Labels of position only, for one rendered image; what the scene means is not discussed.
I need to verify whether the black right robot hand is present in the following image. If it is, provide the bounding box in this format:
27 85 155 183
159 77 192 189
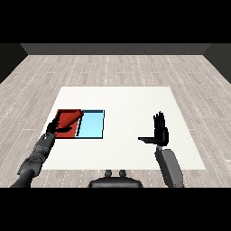
137 111 170 148

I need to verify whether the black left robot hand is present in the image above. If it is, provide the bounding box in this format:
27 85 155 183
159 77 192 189
45 116 74 135

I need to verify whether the red can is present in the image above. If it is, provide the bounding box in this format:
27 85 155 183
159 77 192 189
59 108 84 129

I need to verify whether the red shallow open box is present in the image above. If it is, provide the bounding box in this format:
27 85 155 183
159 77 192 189
54 108 83 140

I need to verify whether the light blue shallow open box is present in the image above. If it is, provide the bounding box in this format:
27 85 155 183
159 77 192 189
74 109 106 140

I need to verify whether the dark grey robot body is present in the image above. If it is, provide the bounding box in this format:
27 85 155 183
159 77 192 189
88 170 144 189

